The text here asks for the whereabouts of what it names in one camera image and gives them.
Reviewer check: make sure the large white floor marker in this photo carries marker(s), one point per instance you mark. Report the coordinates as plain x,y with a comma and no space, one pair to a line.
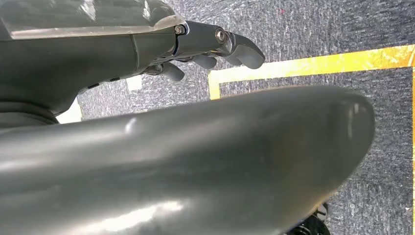
70,115

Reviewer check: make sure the yellow floor tape line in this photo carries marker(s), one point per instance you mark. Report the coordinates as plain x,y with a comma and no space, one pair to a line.
324,65

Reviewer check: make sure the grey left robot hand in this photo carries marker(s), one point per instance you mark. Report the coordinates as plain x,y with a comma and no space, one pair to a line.
201,155

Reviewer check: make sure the small white floor marker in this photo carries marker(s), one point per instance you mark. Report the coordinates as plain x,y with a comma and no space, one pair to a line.
134,83

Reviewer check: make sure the ribbed grey left arm sleeve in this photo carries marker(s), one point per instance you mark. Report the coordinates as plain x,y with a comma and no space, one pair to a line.
22,117

